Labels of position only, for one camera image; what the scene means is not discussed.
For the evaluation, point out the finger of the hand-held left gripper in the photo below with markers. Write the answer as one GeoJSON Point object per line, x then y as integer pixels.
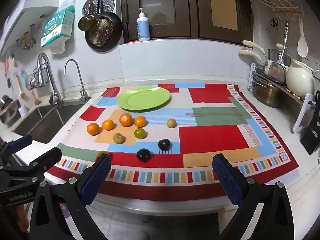
{"type": "Point", "coordinates": [22, 142]}
{"type": "Point", "coordinates": [42, 158]}

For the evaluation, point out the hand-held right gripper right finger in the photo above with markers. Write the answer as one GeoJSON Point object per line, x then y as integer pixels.
{"type": "Point", "coordinates": [228, 180]}

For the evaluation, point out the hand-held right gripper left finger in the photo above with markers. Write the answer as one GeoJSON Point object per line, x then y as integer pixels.
{"type": "Point", "coordinates": [98, 177]}

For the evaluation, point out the yellow-green mandarin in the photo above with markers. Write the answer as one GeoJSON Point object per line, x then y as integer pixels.
{"type": "Point", "coordinates": [102, 152]}

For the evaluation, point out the brown round fruit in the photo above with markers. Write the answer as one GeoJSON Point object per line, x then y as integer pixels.
{"type": "Point", "coordinates": [171, 123]}
{"type": "Point", "coordinates": [118, 138]}

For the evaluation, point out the small orange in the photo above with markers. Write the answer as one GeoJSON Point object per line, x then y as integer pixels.
{"type": "Point", "coordinates": [93, 129]}
{"type": "Point", "coordinates": [108, 124]}
{"type": "Point", "coordinates": [140, 121]}

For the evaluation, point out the dark purple plum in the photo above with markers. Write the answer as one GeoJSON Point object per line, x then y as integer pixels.
{"type": "Point", "coordinates": [143, 155]}
{"type": "Point", "coordinates": [164, 144]}

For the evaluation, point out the green mandarin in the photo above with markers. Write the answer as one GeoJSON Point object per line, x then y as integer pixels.
{"type": "Point", "coordinates": [140, 133]}

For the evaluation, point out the large orange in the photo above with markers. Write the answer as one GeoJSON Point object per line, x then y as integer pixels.
{"type": "Point", "coordinates": [125, 119]}

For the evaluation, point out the green plate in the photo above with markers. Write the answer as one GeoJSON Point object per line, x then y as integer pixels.
{"type": "Point", "coordinates": [143, 98]}

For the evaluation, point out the stainless steel sink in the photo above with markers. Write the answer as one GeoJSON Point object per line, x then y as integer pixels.
{"type": "Point", "coordinates": [42, 125]}

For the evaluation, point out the colourful patchwork tablecloth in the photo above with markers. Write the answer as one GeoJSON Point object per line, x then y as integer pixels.
{"type": "Point", "coordinates": [207, 135]}

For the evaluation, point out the tall chrome faucet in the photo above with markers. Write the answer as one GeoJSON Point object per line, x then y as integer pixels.
{"type": "Point", "coordinates": [47, 67]}

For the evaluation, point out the thin gooseneck faucet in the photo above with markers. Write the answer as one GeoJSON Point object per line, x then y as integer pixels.
{"type": "Point", "coordinates": [80, 77]}

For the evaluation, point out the stainless steel pot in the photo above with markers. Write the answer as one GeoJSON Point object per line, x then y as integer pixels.
{"type": "Point", "coordinates": [266, 93]}

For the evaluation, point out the white board stand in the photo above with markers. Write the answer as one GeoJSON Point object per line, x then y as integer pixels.
{"type": "Point", "coordinates": [301, 120]}

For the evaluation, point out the black box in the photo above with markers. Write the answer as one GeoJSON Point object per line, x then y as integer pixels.
{"type": "Point", "coordinates": [312, 130]}

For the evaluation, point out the metal dish rack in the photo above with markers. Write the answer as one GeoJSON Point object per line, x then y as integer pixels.
{"type": "Point", "coordinates": [253, 75]}

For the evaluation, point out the teal plastic bag pack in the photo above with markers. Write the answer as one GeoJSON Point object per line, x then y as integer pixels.
{"type": "Point", "coordinates": [58, 27]}

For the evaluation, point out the metal skimmer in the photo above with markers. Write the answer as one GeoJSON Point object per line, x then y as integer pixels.
{"type": "Point", "coordinates": [277, 70]}

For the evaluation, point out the white ceramic jug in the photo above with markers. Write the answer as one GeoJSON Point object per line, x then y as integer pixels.
{"type": "Point", "coordinates": [298, 80]}

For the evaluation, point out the lidded steel pot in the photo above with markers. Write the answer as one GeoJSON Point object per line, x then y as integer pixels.
{"type": "Point", "coordinates": [271, 55]}

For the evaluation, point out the small brass strainer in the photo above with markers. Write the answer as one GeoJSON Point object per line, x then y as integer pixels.
{"type": "Point", "coordinates": [87, 23]}

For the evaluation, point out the black frying pan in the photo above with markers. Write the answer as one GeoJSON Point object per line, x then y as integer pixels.
{"type": "Point", "coordinates": [105, 33]}

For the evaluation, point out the white rice paddle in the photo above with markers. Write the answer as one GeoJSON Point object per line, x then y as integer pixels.
{"type": "Point", "coordinates": [302, 45]}

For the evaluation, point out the white pump bottle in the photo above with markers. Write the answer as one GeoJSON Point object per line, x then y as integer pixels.
{"type": "Point", "coordinates": [143, 28]}

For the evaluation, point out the round metal steamer rack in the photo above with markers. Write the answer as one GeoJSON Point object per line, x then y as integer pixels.
{"type": "Point", "coordinates": [106, 2]}

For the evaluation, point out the black scissors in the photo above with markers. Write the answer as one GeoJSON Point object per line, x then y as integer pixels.
{"type": "Point", "coordinates": [274, 22]}

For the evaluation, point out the dark brown wooden cabinet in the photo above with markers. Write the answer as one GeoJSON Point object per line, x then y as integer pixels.
{"type": "Point", "coordinates": [195, 10]}

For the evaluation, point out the brass wall taps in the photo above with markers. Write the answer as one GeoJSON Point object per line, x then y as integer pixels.
{"type": "Point", "coordinates": [26, 40]}

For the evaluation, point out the wall hook rail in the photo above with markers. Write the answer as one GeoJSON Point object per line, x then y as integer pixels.
{"type": "Point", "coordinates": [287, 12]}

